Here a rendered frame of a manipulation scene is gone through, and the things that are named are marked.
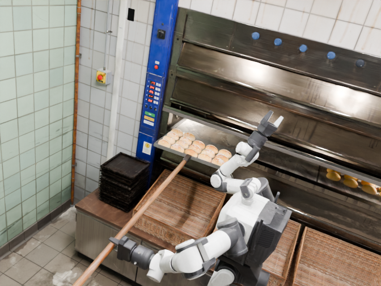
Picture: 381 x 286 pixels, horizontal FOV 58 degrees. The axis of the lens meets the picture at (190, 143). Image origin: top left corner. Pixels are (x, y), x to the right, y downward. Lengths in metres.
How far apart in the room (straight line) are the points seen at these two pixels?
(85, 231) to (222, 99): 1.49
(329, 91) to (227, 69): 0.68
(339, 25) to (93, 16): 1.76
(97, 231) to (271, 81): 1.72
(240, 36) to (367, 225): 1.55
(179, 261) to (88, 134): 2.08
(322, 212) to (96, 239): 1.73
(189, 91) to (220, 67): 0.31
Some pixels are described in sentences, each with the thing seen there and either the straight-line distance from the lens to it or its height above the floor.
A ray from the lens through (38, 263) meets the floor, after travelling 3.24.
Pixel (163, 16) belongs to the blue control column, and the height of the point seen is 2.02.
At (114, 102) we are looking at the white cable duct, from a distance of 2.91.
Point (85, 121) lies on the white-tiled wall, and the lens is 3.19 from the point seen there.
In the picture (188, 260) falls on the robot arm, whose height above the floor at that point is 1.41.
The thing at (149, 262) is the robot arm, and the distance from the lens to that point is 1.57.
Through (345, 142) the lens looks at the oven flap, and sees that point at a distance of 2.44.
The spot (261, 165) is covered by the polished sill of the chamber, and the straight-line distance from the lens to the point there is 2.58.
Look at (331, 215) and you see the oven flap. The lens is 2.68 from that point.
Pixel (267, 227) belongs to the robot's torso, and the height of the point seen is 1.39.
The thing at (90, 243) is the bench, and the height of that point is 0.26.
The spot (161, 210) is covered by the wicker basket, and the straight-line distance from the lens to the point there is 2.85.
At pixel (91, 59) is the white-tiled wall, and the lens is 2.98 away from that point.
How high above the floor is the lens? 2.36
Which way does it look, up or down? 27 degrees down
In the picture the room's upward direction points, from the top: 12 degrees clockwise
